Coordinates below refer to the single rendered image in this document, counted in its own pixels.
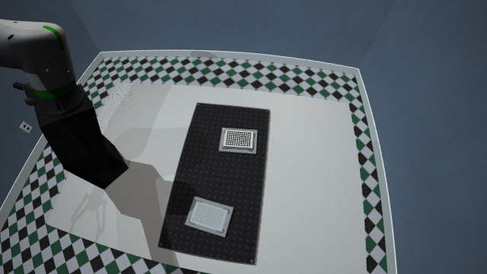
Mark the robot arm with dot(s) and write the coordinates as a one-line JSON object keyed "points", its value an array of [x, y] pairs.
{"points": [[41, 50]]}

